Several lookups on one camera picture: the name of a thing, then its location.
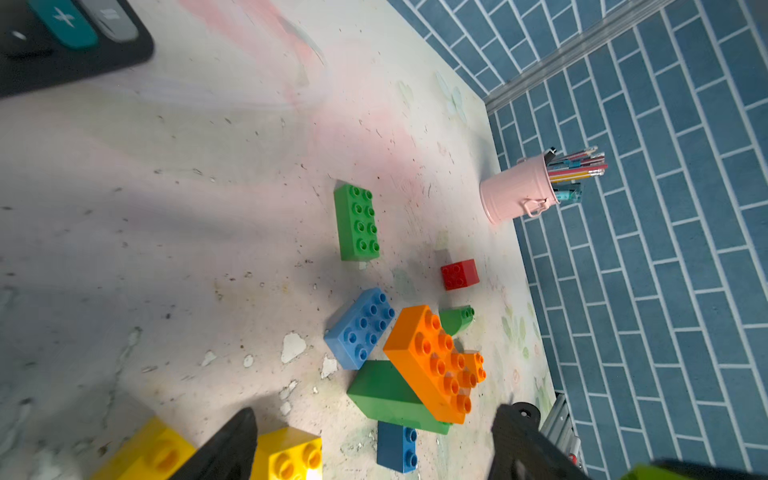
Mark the blue lego brick centre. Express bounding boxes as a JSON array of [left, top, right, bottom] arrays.
[[377, 422, 419, 473]]

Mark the dark green long lego brick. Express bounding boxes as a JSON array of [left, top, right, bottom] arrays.
[[334, 184, 381, 262]]

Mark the yellow lego brick left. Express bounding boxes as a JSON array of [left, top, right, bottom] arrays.
[[91, 416, 196, 480]]

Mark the lime long lego brick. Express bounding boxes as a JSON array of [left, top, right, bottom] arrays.
[[621, 464, 690, 480]]

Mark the light blue long lego brick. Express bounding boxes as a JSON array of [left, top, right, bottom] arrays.
[[324, 287, 396, 370]]

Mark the coloured pencils bundle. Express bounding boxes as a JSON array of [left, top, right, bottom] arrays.
[[544, 146, 607, 205]]

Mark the yellow lego brick middle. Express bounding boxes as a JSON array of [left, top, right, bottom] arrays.
[[251, 427, 323, 480]]

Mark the orange long lego brick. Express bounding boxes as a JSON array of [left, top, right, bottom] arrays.
[[383, 305, 479, 424]]

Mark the green square lego brick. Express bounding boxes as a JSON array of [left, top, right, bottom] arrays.
[[439, 305, 475, 336]]

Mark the black desk calculator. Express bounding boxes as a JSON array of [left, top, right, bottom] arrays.
[[1, 0, 154, 98]]

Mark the yellow lego brick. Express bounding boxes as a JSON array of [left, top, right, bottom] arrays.
[[251, 427, 323, 480], [91, 416, 196, 480]]

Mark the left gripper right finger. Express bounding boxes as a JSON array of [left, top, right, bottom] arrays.
[[487, 404, 768, 480]]

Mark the red square lego brick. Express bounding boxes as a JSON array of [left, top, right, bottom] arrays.
[[441, 259, 479, 291]]

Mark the small orange lego brick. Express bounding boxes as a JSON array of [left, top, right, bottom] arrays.
[[463, 351, 487, 383]]

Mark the pink pencil cup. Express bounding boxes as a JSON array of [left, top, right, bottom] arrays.
[[480, 153, 559, 225]]

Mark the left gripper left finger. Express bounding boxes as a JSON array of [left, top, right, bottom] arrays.
[[170, 407, 258, 480]]

